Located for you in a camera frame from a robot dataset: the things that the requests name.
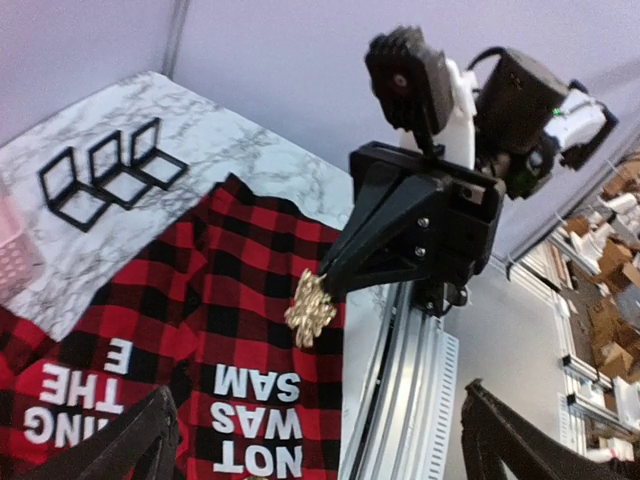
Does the black display box middle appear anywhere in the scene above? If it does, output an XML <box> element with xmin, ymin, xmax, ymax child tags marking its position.
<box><xmin>88</xmin><ymin>130</ymin><xmax>152</xmax><ymax>210</ymax></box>

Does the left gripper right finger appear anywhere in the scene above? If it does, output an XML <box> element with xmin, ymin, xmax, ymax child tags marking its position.
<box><xmin>461</xmin><ymin>379</ymin><xmax>639</xmax><ymax>480</ymax></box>

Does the black display box right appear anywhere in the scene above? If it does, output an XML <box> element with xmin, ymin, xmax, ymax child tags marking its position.
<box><xmin>129</xmin><ymin>117</ymin><xmax>189</xmax><ymax>190</ymax></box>

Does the black display box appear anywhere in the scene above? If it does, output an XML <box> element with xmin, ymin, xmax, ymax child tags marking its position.
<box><xmin>88</xmin><ymin>130</ymin><xmax>152</xmax><ymax>210</ymax></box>
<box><xmin>38</xmin><ymin>147</ymin><xmax>112</xmax><ymax>233</ymax></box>
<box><xmin>129</xmin><ymin>117</ymin><xmax>189</xmax><ymax>190</ymax></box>

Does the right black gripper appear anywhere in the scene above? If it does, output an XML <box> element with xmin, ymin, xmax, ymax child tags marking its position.
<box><xmin>318</xmin><ymin>142</ymin><xmax>505</xmax><ymax>310</ymax></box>

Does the black display box left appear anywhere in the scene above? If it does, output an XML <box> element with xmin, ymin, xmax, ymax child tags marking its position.
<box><xmin>38</xmin><ymin>147</ymin><xmax>112</xmax><ymax>233</ymax></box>

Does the aluminium front rail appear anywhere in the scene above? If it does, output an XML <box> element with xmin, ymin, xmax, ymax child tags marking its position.
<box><xmin>339</xmin><ymin>283</ymin><xmax>459</xmax><ymax>479</ymax></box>

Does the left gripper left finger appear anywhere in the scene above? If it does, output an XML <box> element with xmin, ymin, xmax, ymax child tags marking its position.
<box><xmin>21</xmin><ymin>386</ymin><xmax>179</xmax><ymax>480</ymax></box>

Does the cardboard box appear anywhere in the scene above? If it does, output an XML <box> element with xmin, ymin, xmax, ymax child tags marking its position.
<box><xmin>559</xmin><ymin>155</ymin><xmax>639</xmax><ymax>383</ymax></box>

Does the pink plastic basket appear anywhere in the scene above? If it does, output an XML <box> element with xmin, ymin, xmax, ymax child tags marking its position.
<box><xmin>0</xmin><ymin>196</ymin><xmax>44</xmax><ymax>304</ymax></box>

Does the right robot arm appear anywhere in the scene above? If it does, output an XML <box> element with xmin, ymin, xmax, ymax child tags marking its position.
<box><xmin>312</xmin><ymin>37</ymin><xmax>617</xmax><ymax>314</ymax></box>

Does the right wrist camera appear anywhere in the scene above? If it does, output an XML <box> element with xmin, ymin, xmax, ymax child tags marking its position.
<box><xmin>364</xmin><ymin>26</ymin><xmax>478</xmax><ymax>170</ymax></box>

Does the red black plaid shirt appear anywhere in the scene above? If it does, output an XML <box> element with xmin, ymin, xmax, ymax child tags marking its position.
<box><xmin>1</xmin><ymin>175</ymin><xmax>345</xmax><ymax>479</ymax></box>

